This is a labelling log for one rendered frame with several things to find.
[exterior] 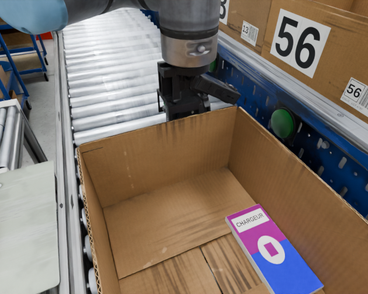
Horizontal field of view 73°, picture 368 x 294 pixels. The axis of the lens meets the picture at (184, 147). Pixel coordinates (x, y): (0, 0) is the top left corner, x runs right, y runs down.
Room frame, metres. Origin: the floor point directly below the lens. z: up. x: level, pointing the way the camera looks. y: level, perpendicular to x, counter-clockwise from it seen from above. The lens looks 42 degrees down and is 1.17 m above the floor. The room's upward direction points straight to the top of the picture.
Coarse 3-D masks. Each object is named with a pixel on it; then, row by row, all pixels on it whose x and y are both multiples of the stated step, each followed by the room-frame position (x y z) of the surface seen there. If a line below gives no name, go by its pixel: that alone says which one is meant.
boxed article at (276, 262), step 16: (256, 208) 0.27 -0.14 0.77; (240, 224) 0.24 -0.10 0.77; (256, 224) 0.24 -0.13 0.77; (272, 224) 0.24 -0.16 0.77; (240, 240) 0.21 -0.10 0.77; (256, 240) 0.21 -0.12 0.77; (272, 240) 0.21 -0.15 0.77; (288, 240) 0.21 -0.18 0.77; (256, 256) 0.18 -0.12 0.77; (272, 256) 0.18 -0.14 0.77; (288, 256) 0.18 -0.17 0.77; (256, 272) 0.16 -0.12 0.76; (272, 272) 0.16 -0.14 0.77; (288, 272) 0.16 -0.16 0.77; (304, 272) 0.16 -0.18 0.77; (272, 288) 0.13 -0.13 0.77; (288, 288) 0.13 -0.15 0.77; (304, 288) 0.13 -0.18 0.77; (320, 288) 0.13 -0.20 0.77
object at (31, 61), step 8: (0, 24) 2.24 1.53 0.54; (8, 24) 2.23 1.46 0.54; (32, 40) 2.27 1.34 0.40; (40, 40) 2.69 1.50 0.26; (0, 48) 2.24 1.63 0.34; (8, 48) 2.24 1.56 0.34; (16, 48) 2.23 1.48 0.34; (24, 48) 2.24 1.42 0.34; (32, 48) 2.27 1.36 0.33; (16, 56) 2.57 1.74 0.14; (24, 56) 2.57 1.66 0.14; (32, 56) 2.57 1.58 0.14; (40, 56) 2.28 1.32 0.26; (16, 64) 2.37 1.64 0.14; (24, 64) 2.37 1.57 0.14; (32, 64) 2.37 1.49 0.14; (40, 64) 2.37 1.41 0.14; (24, 72) 2.21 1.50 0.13; (32, 72) 2.23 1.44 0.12
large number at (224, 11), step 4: (224, 0) 0.93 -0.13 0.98; (228, 0) 0.91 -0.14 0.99; (224, 4) 0.93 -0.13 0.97; (228, 4) 0.91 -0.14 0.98; (220, 8) 0.95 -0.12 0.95; (224, 8) 0.93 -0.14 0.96; (220, 12) 0.95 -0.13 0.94; (224, 12) 0.92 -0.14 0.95; (220, 16) 0.95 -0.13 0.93; (224, 16) 0.92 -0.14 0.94; (220, 20) 0.95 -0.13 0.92; (224, 20) 0.92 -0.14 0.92
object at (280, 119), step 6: (276, 114) 0.50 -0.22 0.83; (282, 114) 0.48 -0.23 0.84; (288, 114) 0.48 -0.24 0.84; (276, 120) 0.49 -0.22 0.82; (282, 120) 0.48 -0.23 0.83; (288, 120) 0.47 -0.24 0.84; (276, 126) 0.49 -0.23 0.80; (282, 126) 0.47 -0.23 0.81; (288, 126) 0.46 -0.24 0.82; (276, 132) 0.48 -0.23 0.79; (282, 132) 0.47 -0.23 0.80; (288, 132) 0.46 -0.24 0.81
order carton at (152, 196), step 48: (96, 144) 0.29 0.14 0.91; (144, 144) 0.32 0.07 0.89; (192, 144) 0.36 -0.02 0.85; (240, 144) 0.37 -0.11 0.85; (96, 192) 0.28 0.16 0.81; (144, 192) 0.32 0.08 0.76; (192, 192) 0.32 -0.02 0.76; (240, 192) 0.32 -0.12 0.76; (288, 192) 0.25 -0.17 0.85; (336, 192) 0.19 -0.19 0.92; (96, 240) 0.14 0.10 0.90; (144, 240) 0.21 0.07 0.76; (192, 240) 0.21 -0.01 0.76; (336, 240) 0.16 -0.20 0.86; (144, 288) 0.14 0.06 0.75; (192, 288) 0.14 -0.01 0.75; (240, 288) 0.14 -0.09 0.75; (336, 288) 0.13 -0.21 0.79
